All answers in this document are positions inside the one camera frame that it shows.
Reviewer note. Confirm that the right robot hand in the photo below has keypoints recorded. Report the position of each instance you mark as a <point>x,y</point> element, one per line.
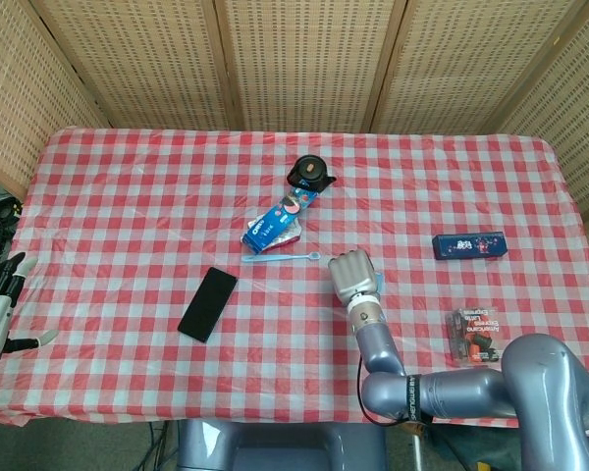
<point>353,275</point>

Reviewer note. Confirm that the light blue product box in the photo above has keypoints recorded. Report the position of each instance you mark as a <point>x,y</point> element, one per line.
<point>380,282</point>

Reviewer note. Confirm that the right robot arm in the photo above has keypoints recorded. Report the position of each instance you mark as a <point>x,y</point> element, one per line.
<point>378,343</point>

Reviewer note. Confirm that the red white checkered tablecloth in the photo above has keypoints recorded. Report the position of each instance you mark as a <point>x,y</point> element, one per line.
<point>127,196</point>

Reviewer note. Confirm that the light blue toothbrush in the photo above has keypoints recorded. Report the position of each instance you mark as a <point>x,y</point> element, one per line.
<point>275,257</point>

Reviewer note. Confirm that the blue Oreo cookie box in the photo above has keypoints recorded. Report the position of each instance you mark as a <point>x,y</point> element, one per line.
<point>274,223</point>

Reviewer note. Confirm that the black round tape measure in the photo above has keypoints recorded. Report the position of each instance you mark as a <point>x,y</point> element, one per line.
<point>309,169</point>

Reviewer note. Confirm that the dark blue long box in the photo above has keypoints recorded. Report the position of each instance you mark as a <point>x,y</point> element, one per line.
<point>471,246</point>

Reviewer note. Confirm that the clear coffee capsule pack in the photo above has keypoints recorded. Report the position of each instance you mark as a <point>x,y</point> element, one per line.
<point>476,336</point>

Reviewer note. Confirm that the black smartphone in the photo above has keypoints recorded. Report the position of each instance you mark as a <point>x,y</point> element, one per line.
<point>208,304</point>

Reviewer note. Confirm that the grey robot torso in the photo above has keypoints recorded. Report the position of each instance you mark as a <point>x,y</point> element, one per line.
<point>275,446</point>

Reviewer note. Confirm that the woven bamboo screen panel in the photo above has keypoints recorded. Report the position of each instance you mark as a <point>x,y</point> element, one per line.
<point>471,59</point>
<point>147,59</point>
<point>574,108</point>
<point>304,59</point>
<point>19,98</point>

